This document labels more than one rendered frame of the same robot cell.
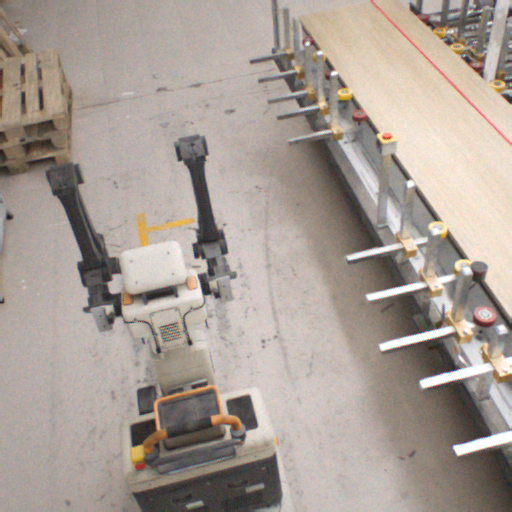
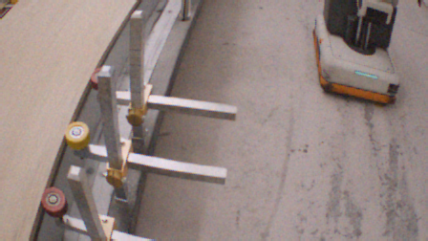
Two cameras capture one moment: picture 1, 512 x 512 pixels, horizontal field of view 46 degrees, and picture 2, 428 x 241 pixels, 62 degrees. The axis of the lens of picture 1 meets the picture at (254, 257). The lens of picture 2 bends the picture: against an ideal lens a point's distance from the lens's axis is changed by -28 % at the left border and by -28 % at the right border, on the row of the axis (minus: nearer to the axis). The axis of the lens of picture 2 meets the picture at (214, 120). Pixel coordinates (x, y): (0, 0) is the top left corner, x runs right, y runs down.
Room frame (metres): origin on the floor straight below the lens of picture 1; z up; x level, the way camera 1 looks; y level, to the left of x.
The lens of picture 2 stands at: (3.85, -0.13, 1.76)
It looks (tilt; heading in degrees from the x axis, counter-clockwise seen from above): 44 degrees down; 192
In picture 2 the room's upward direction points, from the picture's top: 5 degrees clockwise
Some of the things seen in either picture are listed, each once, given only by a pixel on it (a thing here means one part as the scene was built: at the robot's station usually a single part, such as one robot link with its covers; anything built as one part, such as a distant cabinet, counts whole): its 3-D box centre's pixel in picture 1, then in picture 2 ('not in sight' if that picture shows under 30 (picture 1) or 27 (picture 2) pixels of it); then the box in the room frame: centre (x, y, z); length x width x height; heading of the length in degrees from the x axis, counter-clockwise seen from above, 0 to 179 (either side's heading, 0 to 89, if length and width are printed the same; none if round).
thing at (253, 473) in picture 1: (202, 451); (362, 3); (1.17, 0.30, 0.59); 0.55 x 0.34 x 0.83; 98
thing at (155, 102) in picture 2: (325, 134); (160, 103); (2.86, -0.49, 0.82); 0.43 x 0.03 x 0.04; 97
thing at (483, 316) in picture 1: (482, 322); not in sight; (1.39, -0.83, 0.85); 0.08 x 0.08 x 0.11
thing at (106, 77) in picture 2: (320, 90); (113, 144); (3.16, -0.52, 0.93); 0.04 x 0.04 x 0.48; 7
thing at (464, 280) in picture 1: (457, 313); not in sight; (1.42, -0.74, 0.90); 0.04 x 0.04 x 0.48; 7
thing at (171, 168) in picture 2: (312, 110); (141, 164); (3.11, -0.46, 0.83); 0.43 x 0.03 x 0.04; 97
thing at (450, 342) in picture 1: (443, 332); not in sight; (1.45, -0.71, 0.75); 0.26 x 0.01 x 0.10; 7
